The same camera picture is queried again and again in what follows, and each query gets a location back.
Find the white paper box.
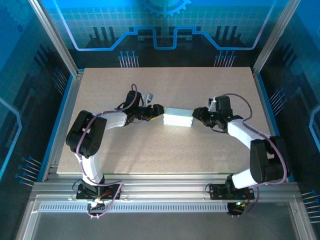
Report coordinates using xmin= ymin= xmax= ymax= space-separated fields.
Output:
xmin=162 ymin=107 xmax=194 ymax=128

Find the black round connector housing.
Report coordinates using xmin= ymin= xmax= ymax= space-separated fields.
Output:
xmin=226 ymin=201 xmax=251 ymax=219

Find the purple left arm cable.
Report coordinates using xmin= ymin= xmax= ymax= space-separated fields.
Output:
xmin=76 ymin=83 xmax=139 ymax=220

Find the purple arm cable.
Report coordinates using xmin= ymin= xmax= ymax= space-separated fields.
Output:
xmin=222 ymin=93 xmax=289 ymax=218
xmin=76 ymin=83 xmax=139 ymax=220

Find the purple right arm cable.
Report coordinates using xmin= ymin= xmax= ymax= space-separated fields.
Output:
xmin=222 ymin=93 xmax=289 ymax=218

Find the aluminium side rail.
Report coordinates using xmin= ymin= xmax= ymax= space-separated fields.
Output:
xmin=252 ymin=68 xmax=288 ymax=182
xmin=41 ymin=69 xmax=85 ymax=182

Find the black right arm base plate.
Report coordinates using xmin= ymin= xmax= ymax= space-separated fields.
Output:
xmin=208 ymin=183 xmax=256 ymax=201

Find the wide aluminium frame rail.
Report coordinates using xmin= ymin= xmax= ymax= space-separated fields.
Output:
xmin=29 ymin=173 xmax=302 ymax=204

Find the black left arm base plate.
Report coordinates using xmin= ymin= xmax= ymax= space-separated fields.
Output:
xmin=75 ymin=183 xmax=123 ymax=201

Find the slotted grey cable duct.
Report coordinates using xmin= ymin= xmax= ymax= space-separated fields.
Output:
xmin=39 ymin=203 xmax=230 ymax=213

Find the white connector with wires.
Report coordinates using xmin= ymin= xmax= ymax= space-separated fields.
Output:
xmin=87 ymin=197 xmax=106 ymax=220

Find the aluminium frame post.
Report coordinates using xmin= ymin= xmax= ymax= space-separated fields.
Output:
xmin=252 ymin=0 xmax=305 ymax=73
xmin=27 ymin=0 xmax=85 ymax=77

